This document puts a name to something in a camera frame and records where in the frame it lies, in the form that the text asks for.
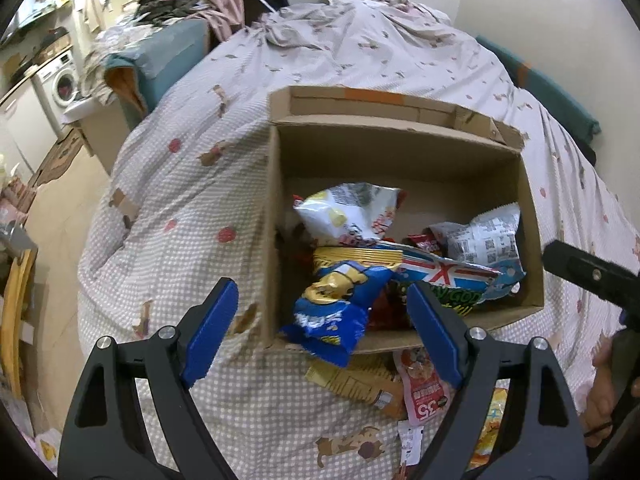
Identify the pink snack packet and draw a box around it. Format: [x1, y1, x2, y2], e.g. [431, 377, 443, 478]
[393, 348, 452, 427]

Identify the teal blanket by wall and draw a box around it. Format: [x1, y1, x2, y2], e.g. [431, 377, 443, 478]
[476, 36, 601, 166]

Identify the brown yellow snack bag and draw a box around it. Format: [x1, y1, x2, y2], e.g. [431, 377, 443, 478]
[305, 354, 407, 420]

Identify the wooden chair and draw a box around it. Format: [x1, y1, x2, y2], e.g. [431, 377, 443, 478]
[1, 221, 38, 399]

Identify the white yellow chip bag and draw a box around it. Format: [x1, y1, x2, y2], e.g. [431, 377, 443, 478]
[293, 182, 407, 247]

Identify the small white snack bar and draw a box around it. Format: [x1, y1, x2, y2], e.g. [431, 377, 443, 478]
[397, 420, 424, 467]

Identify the white kitchen cabinet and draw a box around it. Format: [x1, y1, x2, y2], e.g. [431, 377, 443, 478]
[1, 78, 58, 174]

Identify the pile of dark clothes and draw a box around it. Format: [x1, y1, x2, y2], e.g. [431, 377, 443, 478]
[134, 0, 209, 26]

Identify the red snack bag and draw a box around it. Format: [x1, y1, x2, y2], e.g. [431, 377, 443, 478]
[404, 233, 442, 256]

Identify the silver blue snack bag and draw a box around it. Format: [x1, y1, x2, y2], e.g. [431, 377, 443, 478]
[430, 203, 526, 300]

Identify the patterned bed quilt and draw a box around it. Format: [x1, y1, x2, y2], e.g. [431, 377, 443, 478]
[78, 1, 639, 479]

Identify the blue yellow chip bag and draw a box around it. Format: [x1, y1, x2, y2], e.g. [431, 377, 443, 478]
[281, 246, 402, 367]

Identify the union jack snack bag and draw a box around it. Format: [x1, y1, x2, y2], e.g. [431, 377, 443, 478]
[374, 242, 501, 316]

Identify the brown cardboard box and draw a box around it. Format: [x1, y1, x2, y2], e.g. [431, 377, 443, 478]
[260, 86, 544, 350]

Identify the teal sofa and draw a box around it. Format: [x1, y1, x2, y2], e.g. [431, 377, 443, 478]
[104, 18, 212, 129]

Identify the yellow orange chip bag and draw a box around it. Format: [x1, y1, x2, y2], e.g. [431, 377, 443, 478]
[468, 388, 509, 470]

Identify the person's right hand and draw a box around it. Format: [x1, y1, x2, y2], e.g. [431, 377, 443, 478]
[579, 334, 620, 448]

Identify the white washing machine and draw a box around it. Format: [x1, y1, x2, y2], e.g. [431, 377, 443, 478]
[32, 48, 79, 129]

